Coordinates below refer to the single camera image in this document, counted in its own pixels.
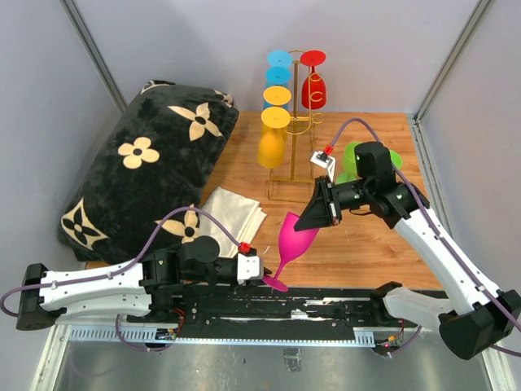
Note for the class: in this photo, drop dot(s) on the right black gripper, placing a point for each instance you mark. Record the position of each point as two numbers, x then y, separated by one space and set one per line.
320 212

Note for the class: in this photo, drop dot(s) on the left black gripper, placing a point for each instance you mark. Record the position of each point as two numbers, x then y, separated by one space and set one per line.
235 284

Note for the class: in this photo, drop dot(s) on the magenta wine glass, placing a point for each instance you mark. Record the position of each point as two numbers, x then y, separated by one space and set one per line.
291 245

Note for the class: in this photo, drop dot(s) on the green wine glass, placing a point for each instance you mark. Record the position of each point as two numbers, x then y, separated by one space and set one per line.
349 165
394 160

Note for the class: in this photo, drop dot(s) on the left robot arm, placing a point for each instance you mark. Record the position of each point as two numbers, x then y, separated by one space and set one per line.
150 290

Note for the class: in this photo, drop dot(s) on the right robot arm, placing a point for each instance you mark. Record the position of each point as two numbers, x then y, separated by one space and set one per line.
475 314

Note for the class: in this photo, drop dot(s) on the front yellow wine glass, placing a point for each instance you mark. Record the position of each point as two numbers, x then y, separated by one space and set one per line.
271 148

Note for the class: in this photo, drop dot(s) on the yellow wine glass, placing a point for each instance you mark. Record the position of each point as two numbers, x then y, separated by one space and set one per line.
271 148
275 115

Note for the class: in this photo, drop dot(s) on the red wine glass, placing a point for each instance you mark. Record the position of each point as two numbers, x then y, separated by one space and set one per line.
313 95

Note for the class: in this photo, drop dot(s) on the rear yellow wine glass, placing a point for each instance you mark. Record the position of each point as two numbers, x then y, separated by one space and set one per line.
275 115

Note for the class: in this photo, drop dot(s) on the front blue wine glass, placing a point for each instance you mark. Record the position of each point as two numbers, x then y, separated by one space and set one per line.
278 75

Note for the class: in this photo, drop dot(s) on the blue wine glass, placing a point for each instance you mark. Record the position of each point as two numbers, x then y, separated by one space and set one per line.
278 75
279 59

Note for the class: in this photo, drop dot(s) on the rear blue wine glass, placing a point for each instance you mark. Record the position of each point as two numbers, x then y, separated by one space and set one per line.
279 59

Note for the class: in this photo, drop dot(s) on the folded white cloth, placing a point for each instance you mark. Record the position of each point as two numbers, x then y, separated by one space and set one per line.
241 216

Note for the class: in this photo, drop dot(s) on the black floral plush pillow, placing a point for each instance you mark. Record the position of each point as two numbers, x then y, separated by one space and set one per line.
147 180

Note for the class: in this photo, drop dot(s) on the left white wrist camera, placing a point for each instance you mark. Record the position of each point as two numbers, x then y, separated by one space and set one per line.
250 267

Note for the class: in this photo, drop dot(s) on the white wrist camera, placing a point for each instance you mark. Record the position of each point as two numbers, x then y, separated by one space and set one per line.
250 267
325 160

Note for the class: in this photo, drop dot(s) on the gold wire glass rack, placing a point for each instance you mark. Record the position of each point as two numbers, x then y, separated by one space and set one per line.
292 181

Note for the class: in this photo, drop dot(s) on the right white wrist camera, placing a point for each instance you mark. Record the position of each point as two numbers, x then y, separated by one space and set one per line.
325 160

